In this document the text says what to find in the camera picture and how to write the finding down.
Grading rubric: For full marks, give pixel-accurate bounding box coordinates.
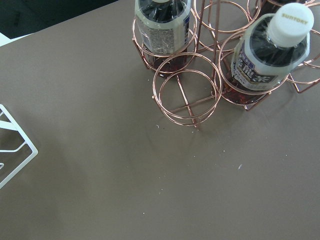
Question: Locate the copper wire bottle rack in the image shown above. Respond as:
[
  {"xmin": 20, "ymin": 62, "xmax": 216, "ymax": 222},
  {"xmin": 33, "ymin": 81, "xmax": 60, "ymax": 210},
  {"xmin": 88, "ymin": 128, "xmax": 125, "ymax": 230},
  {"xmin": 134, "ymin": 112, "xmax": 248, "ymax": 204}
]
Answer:
[{"xmin": 131, "ymin": 0, "xmax": 320, "ymax": 130}]

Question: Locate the tea bottle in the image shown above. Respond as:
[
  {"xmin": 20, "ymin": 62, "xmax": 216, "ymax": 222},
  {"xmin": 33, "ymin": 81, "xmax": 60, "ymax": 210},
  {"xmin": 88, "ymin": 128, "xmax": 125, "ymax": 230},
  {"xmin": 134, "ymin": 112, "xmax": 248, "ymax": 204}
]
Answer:
[
  {"xmin": 222, "ymin": 2, "xmax": 314, "ymax": 105},
  {"xmin": 134, "ymin": 0, "xmax": 191, "ymax": 69},
  {"xmin": 259, "ymin": 0, "xmax": 307, "ymax": 16}
]

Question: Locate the tea bottle back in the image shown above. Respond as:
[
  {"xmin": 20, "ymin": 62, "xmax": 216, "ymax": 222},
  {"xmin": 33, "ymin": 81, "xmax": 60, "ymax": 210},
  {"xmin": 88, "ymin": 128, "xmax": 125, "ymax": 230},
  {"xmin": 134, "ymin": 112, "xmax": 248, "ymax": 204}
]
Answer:
[{"xmin": 259, "ymin": 0, "xmax": 307, "ymax": 16}]

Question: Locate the white wire cup rack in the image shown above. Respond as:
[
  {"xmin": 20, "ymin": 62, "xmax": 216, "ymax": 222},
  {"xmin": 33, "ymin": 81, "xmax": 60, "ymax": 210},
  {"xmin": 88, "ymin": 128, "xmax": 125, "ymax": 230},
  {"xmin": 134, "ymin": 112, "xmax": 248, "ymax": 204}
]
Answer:
[{"xmin": 0, "ymin": 104, "xmax": 39, "ymax": 188}]

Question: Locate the tea bottle middle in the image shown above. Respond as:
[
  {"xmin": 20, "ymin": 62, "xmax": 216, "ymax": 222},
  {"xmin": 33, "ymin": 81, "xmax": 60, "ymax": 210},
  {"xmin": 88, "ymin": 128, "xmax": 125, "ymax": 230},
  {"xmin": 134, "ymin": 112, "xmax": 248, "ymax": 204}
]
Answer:
[{"xmin": 222, "ymin": 2, "xmax": 314, "ymax": 105}]

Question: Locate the tea bottle front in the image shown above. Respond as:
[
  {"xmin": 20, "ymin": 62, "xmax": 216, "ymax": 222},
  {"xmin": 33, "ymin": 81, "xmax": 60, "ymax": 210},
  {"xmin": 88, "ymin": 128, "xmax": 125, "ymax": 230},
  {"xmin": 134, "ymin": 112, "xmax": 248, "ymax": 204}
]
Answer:
[{"xmin": 134, "ymin": 0, "xmax": 191, "ymax": 69}]

